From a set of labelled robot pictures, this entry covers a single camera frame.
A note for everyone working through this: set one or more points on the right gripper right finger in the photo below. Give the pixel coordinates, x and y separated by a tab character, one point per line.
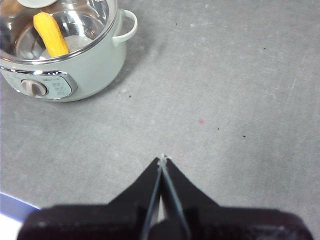
225	225

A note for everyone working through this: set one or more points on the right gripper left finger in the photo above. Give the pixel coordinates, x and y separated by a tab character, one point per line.
100	222

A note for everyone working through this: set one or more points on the yellow corn cob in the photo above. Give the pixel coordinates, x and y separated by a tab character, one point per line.
50	35

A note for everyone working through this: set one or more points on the pale green electric cooking pot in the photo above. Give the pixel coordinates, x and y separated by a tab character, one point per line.
95	70

